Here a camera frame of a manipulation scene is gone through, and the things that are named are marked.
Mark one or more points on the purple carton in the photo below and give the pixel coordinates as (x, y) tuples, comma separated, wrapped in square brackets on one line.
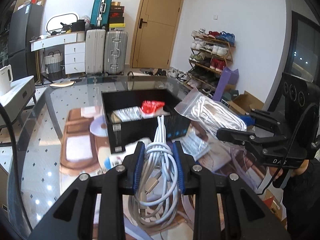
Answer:
[(226, 85)]

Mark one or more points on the white side table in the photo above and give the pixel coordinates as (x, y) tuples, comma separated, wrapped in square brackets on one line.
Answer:
[(17, 92)]

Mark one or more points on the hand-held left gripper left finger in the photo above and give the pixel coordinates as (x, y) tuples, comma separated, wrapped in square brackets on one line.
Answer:
[(140, 165)]

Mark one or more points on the stack of shoe boxes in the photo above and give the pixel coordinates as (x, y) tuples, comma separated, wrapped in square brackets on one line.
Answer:
[(117, 16)]

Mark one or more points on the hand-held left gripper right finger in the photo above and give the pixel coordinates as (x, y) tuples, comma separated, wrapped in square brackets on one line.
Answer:
[(178, 167)]

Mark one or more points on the black storage box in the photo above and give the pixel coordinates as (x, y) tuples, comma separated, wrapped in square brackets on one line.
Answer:
[(140, 130)]

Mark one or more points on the person's right hand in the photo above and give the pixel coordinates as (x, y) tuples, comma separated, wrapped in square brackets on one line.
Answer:
[(301, 171)]

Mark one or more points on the wooden door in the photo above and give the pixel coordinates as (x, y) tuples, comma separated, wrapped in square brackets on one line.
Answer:
[(160, 37)]

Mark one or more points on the collection of racked sneakers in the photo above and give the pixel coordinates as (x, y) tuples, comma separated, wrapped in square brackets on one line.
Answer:
[(212, 48)]

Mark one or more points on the white printed packet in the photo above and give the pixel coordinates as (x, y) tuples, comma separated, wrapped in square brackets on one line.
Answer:
[(130, 113)]

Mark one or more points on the wooden shoe rack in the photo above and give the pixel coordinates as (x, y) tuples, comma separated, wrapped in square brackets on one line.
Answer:
[(231, 52)]

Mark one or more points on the clear printed packet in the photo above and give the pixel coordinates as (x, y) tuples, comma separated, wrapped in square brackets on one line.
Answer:
[(196, 142)]

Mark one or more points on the silver suitcase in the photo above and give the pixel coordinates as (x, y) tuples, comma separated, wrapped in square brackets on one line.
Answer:
[(115, 52)]

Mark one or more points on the oval lit mirror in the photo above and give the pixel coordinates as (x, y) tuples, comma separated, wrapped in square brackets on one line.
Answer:
[(61, 21)]

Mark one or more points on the red and white packet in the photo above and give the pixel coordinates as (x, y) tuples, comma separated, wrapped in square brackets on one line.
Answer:
[(151, 106)]

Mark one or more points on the white electric kettle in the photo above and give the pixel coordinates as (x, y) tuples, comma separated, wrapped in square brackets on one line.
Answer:
[(5, 80)]

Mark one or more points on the white vanity desk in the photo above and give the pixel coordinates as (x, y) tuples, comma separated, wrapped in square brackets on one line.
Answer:
[(73, 55)]

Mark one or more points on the white suitcase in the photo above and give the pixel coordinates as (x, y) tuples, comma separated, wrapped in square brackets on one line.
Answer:
[(95, 52)]

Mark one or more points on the open cardboard box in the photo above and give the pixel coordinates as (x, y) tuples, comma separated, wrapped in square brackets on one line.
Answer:
[(246, 103)]

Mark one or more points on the person's right forearm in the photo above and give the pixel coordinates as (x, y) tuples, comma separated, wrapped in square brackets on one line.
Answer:
[(305, 205)]

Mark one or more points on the teal suitcase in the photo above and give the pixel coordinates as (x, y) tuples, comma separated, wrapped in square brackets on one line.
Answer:
[(100, 10)]

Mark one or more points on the woven grey white basket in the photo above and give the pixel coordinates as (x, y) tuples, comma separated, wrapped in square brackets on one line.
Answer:
[(53, 66)]

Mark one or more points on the black refrigerator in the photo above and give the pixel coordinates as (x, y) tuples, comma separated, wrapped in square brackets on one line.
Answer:
[(23, 37)]

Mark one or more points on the small cardboard box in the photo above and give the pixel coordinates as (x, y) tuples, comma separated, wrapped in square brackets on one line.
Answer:
[(273, 207)]

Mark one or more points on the anime printed table mat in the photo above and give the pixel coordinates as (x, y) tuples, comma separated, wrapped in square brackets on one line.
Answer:
[(75, 152)]

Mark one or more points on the black framed glass door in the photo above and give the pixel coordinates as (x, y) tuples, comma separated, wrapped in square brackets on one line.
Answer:
[(305, 45)]

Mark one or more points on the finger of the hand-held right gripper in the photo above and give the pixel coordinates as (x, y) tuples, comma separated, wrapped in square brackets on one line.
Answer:
[(246, 120), (235, 135)]

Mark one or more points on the loose shoes group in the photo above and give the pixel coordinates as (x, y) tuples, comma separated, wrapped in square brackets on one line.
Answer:
[(172, 72)]

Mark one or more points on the black bag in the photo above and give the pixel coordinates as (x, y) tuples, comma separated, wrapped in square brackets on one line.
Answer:
[(78, 26)]

